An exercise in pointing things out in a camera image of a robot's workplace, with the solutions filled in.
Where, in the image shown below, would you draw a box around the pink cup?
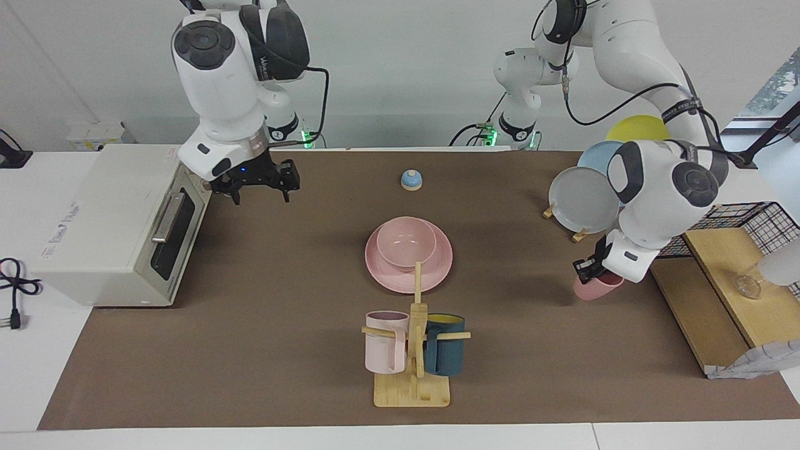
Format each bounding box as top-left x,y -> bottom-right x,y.
574,272 -> 624,301

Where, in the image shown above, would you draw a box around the pink bowl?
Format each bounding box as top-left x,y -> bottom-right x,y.
376,217 -> 437,268

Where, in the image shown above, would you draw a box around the wooden plate rack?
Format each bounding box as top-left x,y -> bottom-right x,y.
542,201 -> 589,243

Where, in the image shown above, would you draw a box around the grey plate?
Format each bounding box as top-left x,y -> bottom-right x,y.
549,166 -> 621,234

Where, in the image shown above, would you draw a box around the light blue plate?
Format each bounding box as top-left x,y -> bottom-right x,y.
577,141 -> 626,207

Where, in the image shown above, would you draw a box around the pink plate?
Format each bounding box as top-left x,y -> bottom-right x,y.
365,217 -> 453,294

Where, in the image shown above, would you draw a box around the white toaster oven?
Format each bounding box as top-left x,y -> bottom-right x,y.
31,144 -> 212,308

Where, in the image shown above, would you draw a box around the yellow plate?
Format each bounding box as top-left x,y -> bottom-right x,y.
606,115 -> 671,143

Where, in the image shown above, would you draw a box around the brown table mat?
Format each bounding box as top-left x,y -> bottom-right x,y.
37,150 -> 800,431

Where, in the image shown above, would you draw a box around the white power strip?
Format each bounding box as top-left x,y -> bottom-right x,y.
67,122 -> 135,152

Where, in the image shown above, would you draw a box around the clear glass cup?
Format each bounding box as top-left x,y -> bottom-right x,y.
734,266 -> 764,299

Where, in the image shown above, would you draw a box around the dark blue mug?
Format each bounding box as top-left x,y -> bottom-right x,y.
423,313 -> 466,376

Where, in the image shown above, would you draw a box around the light pink mug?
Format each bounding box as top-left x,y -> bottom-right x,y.
365,311 -> 410,374

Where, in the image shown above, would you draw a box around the crumpled white paper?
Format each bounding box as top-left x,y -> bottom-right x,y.
706,339 -> 800,379

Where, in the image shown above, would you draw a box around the wooden mug tree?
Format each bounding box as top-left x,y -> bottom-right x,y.
361,261 -> 471,408

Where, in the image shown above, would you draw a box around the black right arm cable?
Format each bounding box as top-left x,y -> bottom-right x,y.
250,37 -> 330,151

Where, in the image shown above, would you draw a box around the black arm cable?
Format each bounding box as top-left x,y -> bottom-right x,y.
531,0 -> 729,154
250,37 -> 330,151

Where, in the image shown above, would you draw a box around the black wire wooden shelf rack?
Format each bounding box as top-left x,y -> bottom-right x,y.
644,201 -> 800,376

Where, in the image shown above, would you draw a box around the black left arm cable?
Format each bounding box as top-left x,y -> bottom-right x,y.
531,0 -> 729,154

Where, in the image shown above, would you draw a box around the black left base cable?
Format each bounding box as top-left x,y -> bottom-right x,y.
449,94 -> 507,148

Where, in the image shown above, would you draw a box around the black camera stand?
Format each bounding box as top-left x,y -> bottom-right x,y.
719,100 -> 800,169

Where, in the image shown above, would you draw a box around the black clamp mount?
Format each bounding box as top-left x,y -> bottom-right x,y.
0,129 -> 33,169

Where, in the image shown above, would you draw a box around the black power cord with plug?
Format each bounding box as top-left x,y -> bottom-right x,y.
0,257 -> 43,331

